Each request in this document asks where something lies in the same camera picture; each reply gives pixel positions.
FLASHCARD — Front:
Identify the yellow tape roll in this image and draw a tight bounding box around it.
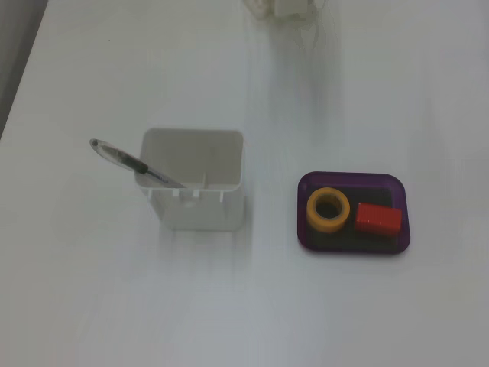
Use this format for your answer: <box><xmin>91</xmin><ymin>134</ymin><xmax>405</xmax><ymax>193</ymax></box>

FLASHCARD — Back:
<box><xmin>305</xmin><ymin>187</ymin><xmax>351</xmax><ymax>234</ymax></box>

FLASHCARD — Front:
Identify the white plastic box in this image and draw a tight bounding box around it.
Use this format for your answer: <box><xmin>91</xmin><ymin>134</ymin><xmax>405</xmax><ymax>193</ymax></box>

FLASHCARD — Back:
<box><xmin>133</xmin><ymin>128</ymin><xmax>246</xmax><ymax>231</ymax></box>

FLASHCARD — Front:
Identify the purple tray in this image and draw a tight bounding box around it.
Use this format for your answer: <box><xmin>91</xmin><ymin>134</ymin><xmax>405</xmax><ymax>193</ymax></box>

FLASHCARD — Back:
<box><xmin>296</xmin><ymin>171</ymin><xmax>411</xmax><ymax>255</ymax></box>

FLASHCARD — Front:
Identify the clear black ballpoint pen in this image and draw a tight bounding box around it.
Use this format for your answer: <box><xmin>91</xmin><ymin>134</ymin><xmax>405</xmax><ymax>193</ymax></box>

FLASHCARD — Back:
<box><xmin>89</xmin><ymin>138</ymin><xmax>187</xmax><ymax>190</ymax></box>

